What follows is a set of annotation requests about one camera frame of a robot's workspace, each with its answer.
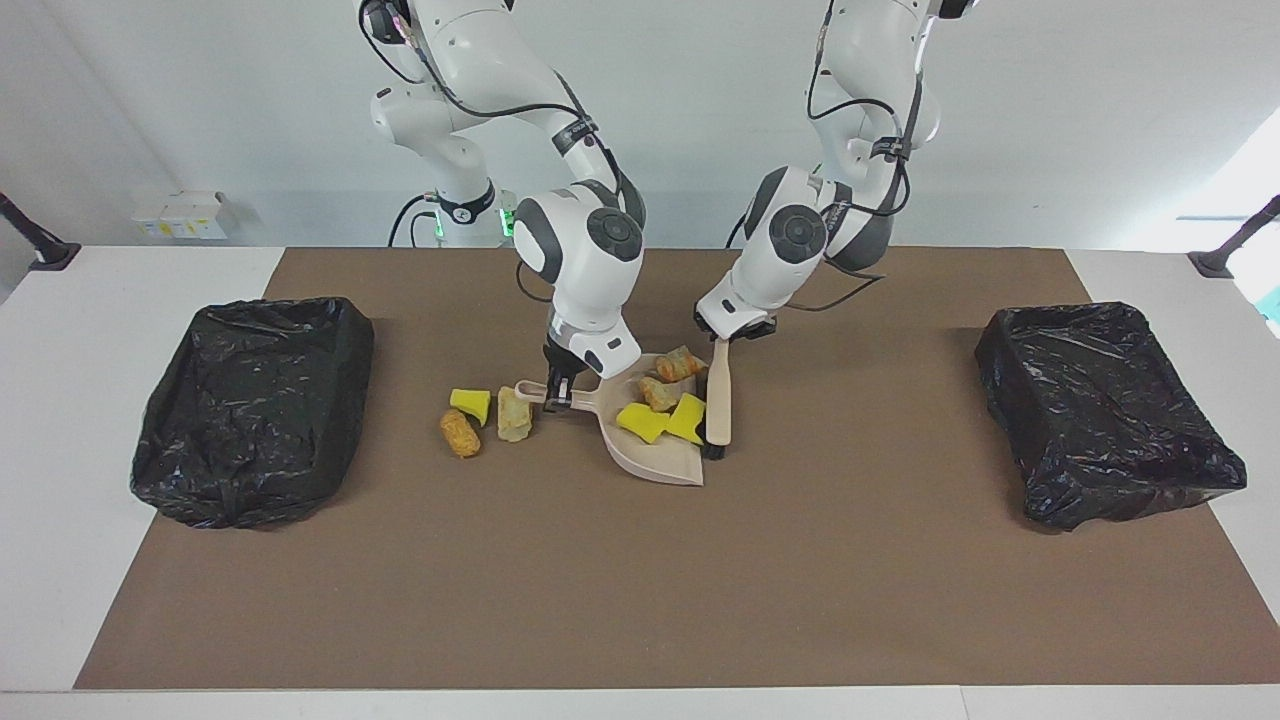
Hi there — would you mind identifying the pale tan bread chunk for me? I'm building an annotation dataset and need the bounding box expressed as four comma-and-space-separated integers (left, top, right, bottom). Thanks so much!
496, 386, 534, 443

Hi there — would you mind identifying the beige hand brush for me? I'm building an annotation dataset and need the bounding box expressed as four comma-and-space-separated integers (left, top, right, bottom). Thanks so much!
703, 337, 734, 460

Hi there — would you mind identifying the orange striped croissant piece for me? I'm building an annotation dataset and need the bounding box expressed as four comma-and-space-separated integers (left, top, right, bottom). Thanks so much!
655, 345, 709, 384

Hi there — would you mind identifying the yellow sponge chunk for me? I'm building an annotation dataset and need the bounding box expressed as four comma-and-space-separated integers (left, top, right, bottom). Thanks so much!
615, 402, 671, 446

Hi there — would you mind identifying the brown oval bread roll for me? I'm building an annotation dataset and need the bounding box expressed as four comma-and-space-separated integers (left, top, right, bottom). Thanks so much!
439, 408, 482, 459

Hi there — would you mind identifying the beige plastic dustpan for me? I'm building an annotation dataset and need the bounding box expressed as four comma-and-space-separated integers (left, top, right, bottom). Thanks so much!
514, 352, 707, 488

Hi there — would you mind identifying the notched yellow sponge piece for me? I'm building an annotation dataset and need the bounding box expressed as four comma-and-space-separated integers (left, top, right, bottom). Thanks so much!
665, 392, 708, 447

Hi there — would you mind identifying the black bag lined bin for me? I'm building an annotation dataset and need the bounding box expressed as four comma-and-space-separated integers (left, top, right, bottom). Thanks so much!
975, 301, 1249, 533
130, 296, 376, 531

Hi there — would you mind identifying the brown table mat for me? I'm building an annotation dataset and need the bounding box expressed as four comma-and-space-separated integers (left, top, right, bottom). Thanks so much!
75, 247, 1280, 691

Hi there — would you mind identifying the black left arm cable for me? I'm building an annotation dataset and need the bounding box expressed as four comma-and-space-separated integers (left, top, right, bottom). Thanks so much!
775, 0, 926, 313

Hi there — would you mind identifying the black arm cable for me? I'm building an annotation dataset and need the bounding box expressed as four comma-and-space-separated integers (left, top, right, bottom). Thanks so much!
775, 0, 926, 313
360, 0, 641, 303

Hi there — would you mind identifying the black base cable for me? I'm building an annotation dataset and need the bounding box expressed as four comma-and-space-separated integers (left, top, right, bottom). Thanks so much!
388, 195, 441, 248

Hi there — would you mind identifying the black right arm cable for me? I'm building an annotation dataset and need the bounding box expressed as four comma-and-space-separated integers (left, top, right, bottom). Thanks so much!
360, 0, 641, 303

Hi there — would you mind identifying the black camera stand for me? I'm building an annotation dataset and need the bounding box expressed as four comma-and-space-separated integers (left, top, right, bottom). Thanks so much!
0, 192, 81, 272
1188, 195, 1280, 279

